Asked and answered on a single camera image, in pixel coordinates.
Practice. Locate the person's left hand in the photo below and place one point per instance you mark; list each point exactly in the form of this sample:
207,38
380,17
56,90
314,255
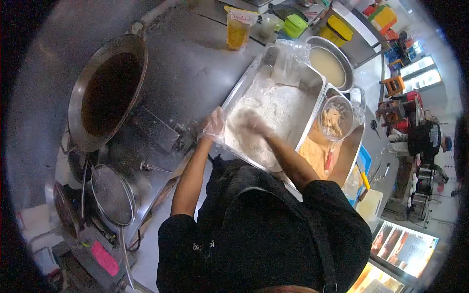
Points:
213,124

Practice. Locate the person's right hand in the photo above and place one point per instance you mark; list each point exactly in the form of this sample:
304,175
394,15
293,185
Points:
256,123

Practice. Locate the person's right fingers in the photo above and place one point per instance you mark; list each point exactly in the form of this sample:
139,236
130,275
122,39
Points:
249,118

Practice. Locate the person's left fingers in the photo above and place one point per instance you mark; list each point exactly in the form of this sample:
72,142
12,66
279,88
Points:
218,119

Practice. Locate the rectangular steel tray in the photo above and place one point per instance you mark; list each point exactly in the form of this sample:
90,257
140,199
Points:
315,88

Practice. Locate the pile of white flour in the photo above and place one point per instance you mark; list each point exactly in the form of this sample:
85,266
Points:
278,110

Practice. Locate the clear plastic bag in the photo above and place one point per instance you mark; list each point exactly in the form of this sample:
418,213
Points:
291,62

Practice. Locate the steel stove unit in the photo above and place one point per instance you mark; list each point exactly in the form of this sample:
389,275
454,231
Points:
150,146

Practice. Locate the clear bowl of chicken pieces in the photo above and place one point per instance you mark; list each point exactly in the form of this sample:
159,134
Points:
335,119

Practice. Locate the clear tub of yellow liquid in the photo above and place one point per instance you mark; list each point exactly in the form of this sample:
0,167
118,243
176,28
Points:
238,31

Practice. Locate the red and white utensil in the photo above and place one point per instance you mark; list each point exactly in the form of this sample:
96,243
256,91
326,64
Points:
329,161

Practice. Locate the clear plastic cup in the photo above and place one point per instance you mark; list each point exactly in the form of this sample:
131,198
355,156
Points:
268,25

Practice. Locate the steel bowl of pale batter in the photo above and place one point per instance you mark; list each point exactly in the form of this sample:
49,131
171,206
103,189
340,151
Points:
328,66

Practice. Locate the green lidded container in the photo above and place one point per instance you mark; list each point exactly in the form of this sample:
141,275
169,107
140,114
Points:
294,26

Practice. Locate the large steel bowl of breadcrumbs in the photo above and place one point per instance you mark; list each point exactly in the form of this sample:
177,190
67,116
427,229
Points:
348,153

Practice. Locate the large wok of dark oil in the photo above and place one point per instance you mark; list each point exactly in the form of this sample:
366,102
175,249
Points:
108,91

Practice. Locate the person's body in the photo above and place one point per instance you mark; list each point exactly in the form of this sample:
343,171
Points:
263,234

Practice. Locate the blue plastic tray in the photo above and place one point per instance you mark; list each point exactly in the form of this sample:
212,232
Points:
364,157

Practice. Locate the yellow lidded container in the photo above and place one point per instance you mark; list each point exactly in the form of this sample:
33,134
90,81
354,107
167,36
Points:
337,31

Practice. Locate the orange stool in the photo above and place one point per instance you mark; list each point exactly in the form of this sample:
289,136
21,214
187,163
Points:
394,86

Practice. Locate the white cutting board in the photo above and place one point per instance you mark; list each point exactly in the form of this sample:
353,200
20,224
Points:
370,205

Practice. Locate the round dark pan lid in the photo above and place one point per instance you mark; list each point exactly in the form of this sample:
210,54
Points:
66,210

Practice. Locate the pink cloth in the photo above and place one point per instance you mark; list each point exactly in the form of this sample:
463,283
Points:
105,258

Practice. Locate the lit menu display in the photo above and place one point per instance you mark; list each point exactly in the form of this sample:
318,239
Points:
405,249

